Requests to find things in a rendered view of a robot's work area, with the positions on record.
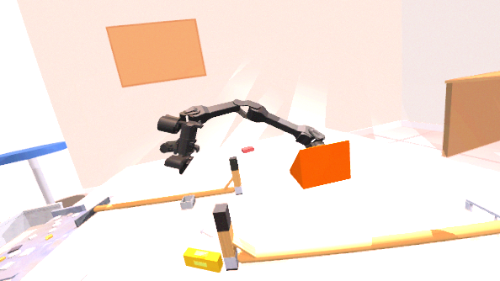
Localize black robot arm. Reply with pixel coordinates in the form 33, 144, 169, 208
157, 99, 326, 155

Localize yellow rectangular bar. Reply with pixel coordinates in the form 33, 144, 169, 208
183, 247, 224, 273

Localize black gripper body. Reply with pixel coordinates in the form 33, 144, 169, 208
164, 137, 199, 171

